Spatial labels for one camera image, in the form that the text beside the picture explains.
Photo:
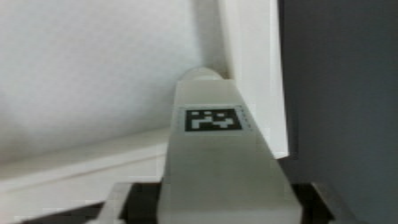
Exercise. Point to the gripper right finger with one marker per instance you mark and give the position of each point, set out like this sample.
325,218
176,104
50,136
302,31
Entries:
323,207

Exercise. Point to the white desk top tray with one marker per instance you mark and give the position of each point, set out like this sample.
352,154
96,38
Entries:
94,54

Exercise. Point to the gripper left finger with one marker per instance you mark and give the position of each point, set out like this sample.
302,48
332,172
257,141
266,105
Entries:
129,204

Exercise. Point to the white desk leg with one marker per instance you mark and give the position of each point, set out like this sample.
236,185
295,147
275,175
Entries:
224,185

